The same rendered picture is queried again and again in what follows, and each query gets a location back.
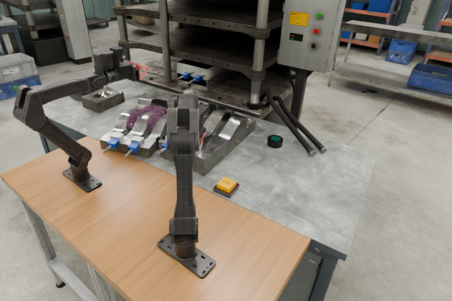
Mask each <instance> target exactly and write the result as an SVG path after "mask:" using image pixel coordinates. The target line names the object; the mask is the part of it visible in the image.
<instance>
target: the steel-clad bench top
mask: <svg viewBox="0 0 452 301"><path fill-rule="evenodd" d="M106 87H110V88H113V89H116V90H119V91H122V92H124V100H125V102H124V103H122V104H119V105H117V106H115V107H112V108H110V109H108V110H106V111H104V112H101V113H97V112H95V111H92V110H89V109H87V108H85V107H83V104H82V101H79V100H77V99H74V98H72V97H71V96H67V97H63V98H60V99H56V100H54V101H51V102H48V103H47V104H44V105H42V107H43V109H44V113H45V116H47V117H48V118H49V119H51V120H54V121H55V122H58V123H59V124H62V125H64V126H66V127H68V128H71V129H73V130H75V131H78V132H80V133H82V134H84V135H86V136H88V137H91V138H93V139H95V140H98V141H100V139H101V138H102V137H103V136H104V135H106V134H107V133H108V132H109V131H111V129H113V127H114V125H115V124H116V122H117V120H118V118H119V116H120V115H121V113H122V112H124V111H126V110H130V109H133V108H134V107H135V106H137V105H138V97H140V96H141V95H142V94H144V93H145V92H146V91H153V92H159V93H168V94H173V95H177V93H172V92H170V91H166V90H163V89H159V88H156V87H152V86H150V85H146V84H143V83H139V82H136V81H131V80H128V79H124V80H121V81H117V82H114V83H110V84H108V85H105V86H104V88H106ZM234 114H238V115H241V116H245V117H247V118H251V119H254V120H256V129H255V130H254V131H253V132H252V133H251V134H250V135H249V136H247V137H246V138H245V139H244V140H243V141H242V142H241V143H240V144H239V145H237V146H236V147H235V148H234V149H233V150H232V151H231V152H230V153H229V154H228V155H227V156H226V157H225V158H224V159H223V160H222V161H220V162H219V163H218V164H217V165H216V166H215V167H214V168H213V169H211V170H210V171H209V172H208V173H207V174H206V175H205V176H204V175H201V174H199V173H196V172H194V171H193V185H195V186H198V187H200V188H202V189H204V190H207V191H209V192H211V193H212V194H215V195H217V196H219V197H221V198H224V199H226V200H228V201H230V202H233V203H234V204H237V205H238V206H241V207H243V208H245V209H247V210H250V211H252V212H254V213H257V214H259V215H261V216H263V217H265V218H267V219H269V220H271V221H274V222H276V223H278V224H281V225H283V226H285V227H287V228H290V229H291V230H294V231H295V232H298V233H300V234H302V235H304V236H307V237H309V238H311V239H312V240H315V241H317V242H319V243H321V244H323V245H325V246H327V247H330V248H332V249H334V250H336V251H339V252H341V253H343V254H345V255H348V252H349V249H350V245H351V242H352V238H353V236H354V232H355V228H356V224H357V222H358V219H359V215H360V212H361V208H362V205H363V201H364V198H365V194H366V191H367V188H368V184H369V180H370V178H371V174H372V171H373V167H374V164H375V159H376V157H377V154H375V153H371V152H368V151H365V150H361V149H359V148H355V147H352V146H348V145H345V144H342V143H339V142H335V141H332V140H328V139H325V138H322V137H319V136H315V135H314V136H315V137H316V138H317V139H318V140H319V141H320V142H321V143H322V144H323V145H324V146H325V147H326V148H327V151H326V152H324V153H322V152H321V151H320V150H319V149H318V148H317V147H316V146H315V145H314V144H313V143H312V142H311V141H310V140H309V139H308V138H307V137H306V135H304V133H302V131H299V130H298V131H299V133H300V134H301V135H302V137H304V139H305V140H306V141H307V143H308V144H309V145H310V146H311V148H312V149H313V150H314V151H315V154H314V155H313V156H310V154H309V153H308V152H307V151H306V150H305V148H304V147H303V146H302V144H301V143H300V142H299V141H298V140H297V138H296V137H295V135H294V134H293V133H292V132H291V131H290V130H289V128H288V127H286V126H281V125H279V124H275V123H272V122H268V121H266V120H261V119H259V118H255V117H252V116H249V115H245V114H242V113H239V112H234ZM270 135H279V136H281V137H282V138H283V143H282V147H280V148H271V147H269V146H268V145H267V140H268V137H269V136H270ZM158 152H159V150H158V149H157V150H156V151H155V152H154V154H153V155H152V156H151V158H147V157H140V156H136V155H130V156H132V157H134V158H136V159H138V160H141V161H143V162H145V163H148V164H150V165H152V166H154V167H157V168H158V169H161V170H162V171H165V172H167V173H169V174H171V175H174V176H176V167H175V164H174V163H173V162H171V161H169V160H167V159H164V158H162V157H160V155H156V153H158ZM224 177H227V178H230V179H232V180H234V181H236V183H238V184H239V189H238V190H237V191H236V192H235V193H234V194H233V195H232V196H231V197H230V198H227V197H225V196H222V195H221V194H219V193H217V192H214V191H213V188H214V186H216V184H218V182H220V180H222V178H224Z"/></svg>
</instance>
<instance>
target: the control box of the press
mask: <svg viewBox="0 0 452 301"><path fill-rule="evenodd" d="M345 4H346V0H285V3H283V7H282V11H283V12H284V15H283V21H282V30H281V36H280V46H279V49H278V50H277V55H276V56H278V62H277V64H280V65H286V66H288V71H287V74H288V78H289V81H290V83H291V86H292V88H293V99H292V104H291V113H292V115H293V116H294V117H295V118H296V119H297V120H298V121H299V120H300V116H301V109H302V105H303V98H304V95H305V88H306V84H307V78H308V76H310V74H312V72H314V71H315V72H319V73H326V72H327V71H328V70H329V69H330V68H331V67H332V61H333V58H334V53H335V49H336V43H337V40H338V35H339V31H340V26H341V22H342V16H343V13H344V8H345ZM291 68H294V70H295V73H296V79H295V85H294V83H293V81H292V78H291Z"/></svg>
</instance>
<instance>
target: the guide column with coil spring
mask: <svg viewBox="0 0 452 301"><path fill-rule="evenodd" d="M159 16H160V25H161V43H162V52H163V69H164V79H165V83H172V70H171V58H170V37H169V26H168V15H167V0H159Z"/></svg>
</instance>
